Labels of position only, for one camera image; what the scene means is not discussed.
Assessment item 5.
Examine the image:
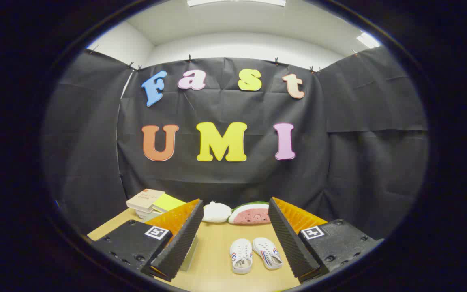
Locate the white striped canvas shoe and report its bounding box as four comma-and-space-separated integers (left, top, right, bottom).
230, 238, 254, 275
252, 237, 284, 271

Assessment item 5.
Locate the stack of pale books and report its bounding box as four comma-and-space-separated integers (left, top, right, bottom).
136, 209, 162, 222

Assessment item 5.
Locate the white plush toy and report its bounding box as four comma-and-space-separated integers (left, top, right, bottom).
202, 201, 232, 223

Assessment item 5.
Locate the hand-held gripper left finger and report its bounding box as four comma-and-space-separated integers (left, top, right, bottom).
92, 198, 204, 282

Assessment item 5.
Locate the beige book with orange label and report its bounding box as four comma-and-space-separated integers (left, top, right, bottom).
126, 189, 165, 214

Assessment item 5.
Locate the beige fabric storage box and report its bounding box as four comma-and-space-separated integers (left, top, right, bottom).
179, 234, 199, 272

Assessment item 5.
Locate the yellow book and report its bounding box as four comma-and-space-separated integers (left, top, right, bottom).
152, 193, 187, 214

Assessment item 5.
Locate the small ceiling light panel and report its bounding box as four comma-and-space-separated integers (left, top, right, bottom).
356, 32, 381, 49

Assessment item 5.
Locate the long ceiling light panel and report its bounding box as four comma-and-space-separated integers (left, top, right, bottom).
187, 0, 287, 7

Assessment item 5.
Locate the watermelon slice plush toy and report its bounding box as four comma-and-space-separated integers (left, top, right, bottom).
228, 202, 272, 225

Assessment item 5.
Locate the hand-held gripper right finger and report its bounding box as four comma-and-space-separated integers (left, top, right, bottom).
268, 197, 384, 283

